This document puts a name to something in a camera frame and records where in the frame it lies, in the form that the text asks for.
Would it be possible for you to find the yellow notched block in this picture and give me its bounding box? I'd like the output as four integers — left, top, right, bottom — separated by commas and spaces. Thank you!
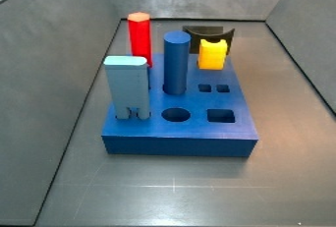
199, 39, 227, 70

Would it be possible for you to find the dark blue cylinder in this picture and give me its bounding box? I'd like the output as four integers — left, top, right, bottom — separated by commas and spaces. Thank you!
163, 30, 191, 95

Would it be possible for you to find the black curved fixture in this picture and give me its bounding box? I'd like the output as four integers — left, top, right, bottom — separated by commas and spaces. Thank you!
183, 26, 235, 54

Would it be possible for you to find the blue block base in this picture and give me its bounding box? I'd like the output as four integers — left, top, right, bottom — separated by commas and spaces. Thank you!
101, 54, 259, 157

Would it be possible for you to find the light blue slotted block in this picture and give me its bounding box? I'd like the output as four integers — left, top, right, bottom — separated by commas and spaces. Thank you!
104, 56, 149, 120

